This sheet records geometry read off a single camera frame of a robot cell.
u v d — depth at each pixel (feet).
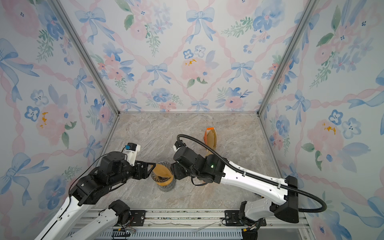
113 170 1.64
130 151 1.96
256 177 1.36
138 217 2.41
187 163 1.60
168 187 2.63
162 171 2.45
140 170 1.92
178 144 1.92
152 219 2.46
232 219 2.40
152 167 2.14
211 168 1.48
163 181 2.30
